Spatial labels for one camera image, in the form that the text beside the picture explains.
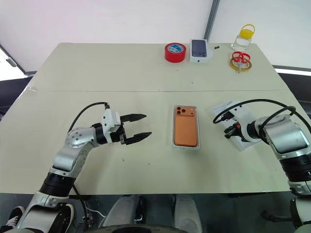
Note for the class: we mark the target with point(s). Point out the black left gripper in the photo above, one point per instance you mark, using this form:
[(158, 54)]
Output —
[(119, 136)]

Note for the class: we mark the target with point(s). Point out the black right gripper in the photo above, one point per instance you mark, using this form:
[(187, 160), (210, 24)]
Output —
[(238, 131)]

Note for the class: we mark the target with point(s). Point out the orange smartphone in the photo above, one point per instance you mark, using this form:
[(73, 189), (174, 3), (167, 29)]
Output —
[(185, 128)]

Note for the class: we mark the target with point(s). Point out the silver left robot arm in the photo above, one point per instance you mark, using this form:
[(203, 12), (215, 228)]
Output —
[(75, 138)]

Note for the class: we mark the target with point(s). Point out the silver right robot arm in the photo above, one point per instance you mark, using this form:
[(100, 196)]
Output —
[(286, 131)]

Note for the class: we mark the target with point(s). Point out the white box with phone print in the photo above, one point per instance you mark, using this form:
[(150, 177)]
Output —
[(201, 59)]

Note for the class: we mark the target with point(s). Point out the yellow tape roll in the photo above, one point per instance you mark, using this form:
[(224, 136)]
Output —
[(249, 65)]

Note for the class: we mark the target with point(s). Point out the red tape roll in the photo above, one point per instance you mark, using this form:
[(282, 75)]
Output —
[(175, 54)]

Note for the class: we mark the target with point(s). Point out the grey left robot leg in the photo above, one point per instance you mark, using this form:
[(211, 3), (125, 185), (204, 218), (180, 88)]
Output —
[(124, 211)]

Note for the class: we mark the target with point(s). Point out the grey robot leg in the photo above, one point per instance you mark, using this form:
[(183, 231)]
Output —
[(187, 213), (124, 211)]

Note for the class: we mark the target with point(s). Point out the grey right robot leg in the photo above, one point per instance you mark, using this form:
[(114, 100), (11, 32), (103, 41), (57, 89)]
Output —
[(187, 213)]

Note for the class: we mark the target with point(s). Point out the clear jar with yellow lid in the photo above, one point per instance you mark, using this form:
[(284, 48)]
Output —
[(243, 40)]

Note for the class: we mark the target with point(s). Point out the black sneaker with white sole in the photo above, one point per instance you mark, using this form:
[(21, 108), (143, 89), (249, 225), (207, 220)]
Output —
[(70, 214), (13, 217)]

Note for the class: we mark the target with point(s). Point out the grey metal pole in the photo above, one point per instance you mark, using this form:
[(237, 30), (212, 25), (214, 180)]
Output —
[(211, 19)]

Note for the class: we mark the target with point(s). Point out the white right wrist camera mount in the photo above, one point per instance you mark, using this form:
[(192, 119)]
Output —
[(240, 112)]

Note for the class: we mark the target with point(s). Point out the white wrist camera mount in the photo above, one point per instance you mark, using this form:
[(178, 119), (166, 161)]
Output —
[(240, 112), (110, 120)]

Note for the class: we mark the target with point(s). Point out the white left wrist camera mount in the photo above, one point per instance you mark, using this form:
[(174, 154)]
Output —
[(110, 120)]

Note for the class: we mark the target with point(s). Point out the black window frame bar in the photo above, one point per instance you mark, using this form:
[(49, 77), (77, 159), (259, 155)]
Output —
[(11, 61)]

